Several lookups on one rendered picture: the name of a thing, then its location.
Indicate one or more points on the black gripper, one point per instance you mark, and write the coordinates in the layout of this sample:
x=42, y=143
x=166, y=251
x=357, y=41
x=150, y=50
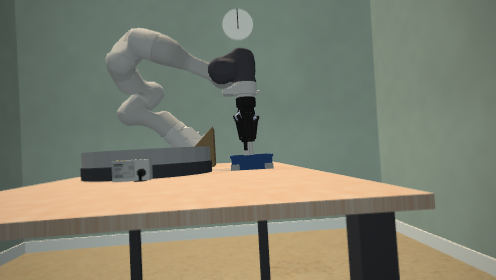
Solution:
x=246, y=122

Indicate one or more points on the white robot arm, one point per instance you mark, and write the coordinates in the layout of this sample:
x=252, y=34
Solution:
x=236, y=68

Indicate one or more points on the blue crate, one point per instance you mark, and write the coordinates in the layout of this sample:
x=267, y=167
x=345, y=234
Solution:
x=251, y=162

